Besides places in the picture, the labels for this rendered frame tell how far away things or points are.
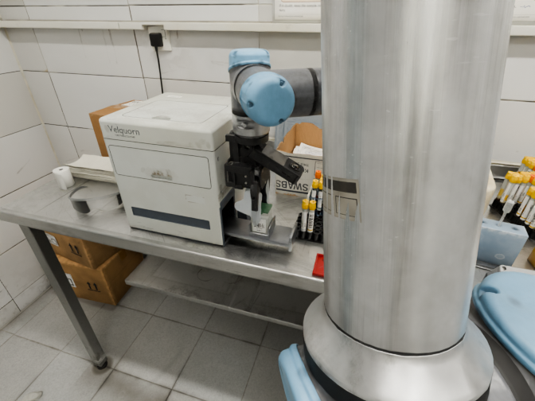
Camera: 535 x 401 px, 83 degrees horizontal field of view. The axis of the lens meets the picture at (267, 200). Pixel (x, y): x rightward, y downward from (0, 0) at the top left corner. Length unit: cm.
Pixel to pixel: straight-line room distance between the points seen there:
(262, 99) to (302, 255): 41
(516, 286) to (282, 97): 34
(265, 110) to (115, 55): 115
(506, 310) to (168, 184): 63
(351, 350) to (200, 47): 122
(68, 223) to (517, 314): 96
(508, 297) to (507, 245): 54
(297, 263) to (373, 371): 54
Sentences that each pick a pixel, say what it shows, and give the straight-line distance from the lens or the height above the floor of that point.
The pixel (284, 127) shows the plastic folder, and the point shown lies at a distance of 122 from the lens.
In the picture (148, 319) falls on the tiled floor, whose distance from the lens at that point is 182.
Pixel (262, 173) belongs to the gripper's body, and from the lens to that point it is 63.
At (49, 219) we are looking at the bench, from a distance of 105.
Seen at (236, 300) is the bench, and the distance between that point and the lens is 144.
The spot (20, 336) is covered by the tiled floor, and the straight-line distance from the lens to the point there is 206.
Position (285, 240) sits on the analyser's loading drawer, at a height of 91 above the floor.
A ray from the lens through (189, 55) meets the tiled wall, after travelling 134.
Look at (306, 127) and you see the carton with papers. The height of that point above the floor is 101.
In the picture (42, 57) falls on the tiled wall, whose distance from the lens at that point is 184.
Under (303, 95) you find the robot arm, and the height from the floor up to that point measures 126.
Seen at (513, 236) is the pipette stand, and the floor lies 97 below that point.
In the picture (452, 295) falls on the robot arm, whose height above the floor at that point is 125.
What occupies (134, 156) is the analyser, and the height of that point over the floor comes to 109.
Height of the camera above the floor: 137
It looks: 32 degrees down
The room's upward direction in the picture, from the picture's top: straight up
